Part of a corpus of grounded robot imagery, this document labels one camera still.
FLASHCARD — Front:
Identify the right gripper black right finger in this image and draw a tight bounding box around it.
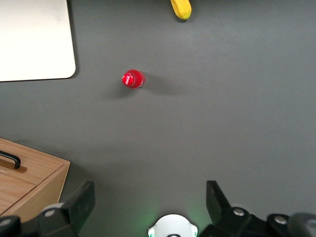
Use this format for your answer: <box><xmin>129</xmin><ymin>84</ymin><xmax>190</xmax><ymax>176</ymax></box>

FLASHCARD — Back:
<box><xmin>198</xmin><ymin>180</ymin><xmax>316</xmax><ymax>237</ymax></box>

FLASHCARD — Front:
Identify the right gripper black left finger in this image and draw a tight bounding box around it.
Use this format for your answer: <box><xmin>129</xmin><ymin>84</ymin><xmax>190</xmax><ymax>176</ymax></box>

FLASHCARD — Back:
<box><xmin>0</xmin><ymin>180</ymin><xmax>96</xmax><ymax>237</ymax></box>

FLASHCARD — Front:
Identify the light wooden drawer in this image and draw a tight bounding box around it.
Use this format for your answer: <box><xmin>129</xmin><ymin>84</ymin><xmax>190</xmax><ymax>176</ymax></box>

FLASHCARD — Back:
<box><xmin>0</xmin><ymin>138</ymin><xmax>65</xmax><ymax>185</ymax></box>
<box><xmin>0</xmin><ymin>173</ymin><xmax>37</xmax><ymax>214</ymax></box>

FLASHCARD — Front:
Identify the light wooden board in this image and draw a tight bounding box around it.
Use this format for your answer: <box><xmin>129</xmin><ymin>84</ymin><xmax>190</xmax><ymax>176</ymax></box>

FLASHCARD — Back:
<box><xmin>0</xmin><ymin>137</ymin><xmax>71</xmax><ymax>223</ymax></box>

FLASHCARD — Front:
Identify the white round green-lit wrist flange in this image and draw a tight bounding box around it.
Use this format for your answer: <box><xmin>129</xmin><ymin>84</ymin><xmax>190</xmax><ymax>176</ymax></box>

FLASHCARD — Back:
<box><xmin>147</xmin><ymin>214</ymin><xmax>198</xmax><ymax>237</ymax></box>

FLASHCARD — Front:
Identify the red bottle with red cap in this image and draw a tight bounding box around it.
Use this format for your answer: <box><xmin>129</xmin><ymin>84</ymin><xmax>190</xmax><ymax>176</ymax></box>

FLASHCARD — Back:
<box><xmin>121</xmin><ymin>69</ymin><xmax>146</xmax><ymax>89</ymax></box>

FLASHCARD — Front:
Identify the white rounded rectangular tray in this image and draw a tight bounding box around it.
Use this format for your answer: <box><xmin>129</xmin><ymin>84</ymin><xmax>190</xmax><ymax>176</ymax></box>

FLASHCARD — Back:
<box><xmin>0</xmin><ymin>0</ymin><xmax>77</xmax><ymax>82</ymax></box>

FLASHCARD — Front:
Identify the yellow banana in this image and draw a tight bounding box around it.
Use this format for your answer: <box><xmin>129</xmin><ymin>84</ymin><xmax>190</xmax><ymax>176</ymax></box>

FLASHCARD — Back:
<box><xmin>170</xmin><ymin>0</ymin><xmax>193</xmax><ymax>20</ymax></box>

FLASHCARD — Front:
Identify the black metal drawer handle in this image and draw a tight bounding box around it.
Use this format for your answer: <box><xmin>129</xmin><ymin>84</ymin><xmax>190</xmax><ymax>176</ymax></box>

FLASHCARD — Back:
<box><xmin>0</xmin><ymin>150</ymin><xmax>22</xmax><ymax>170</ymax></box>

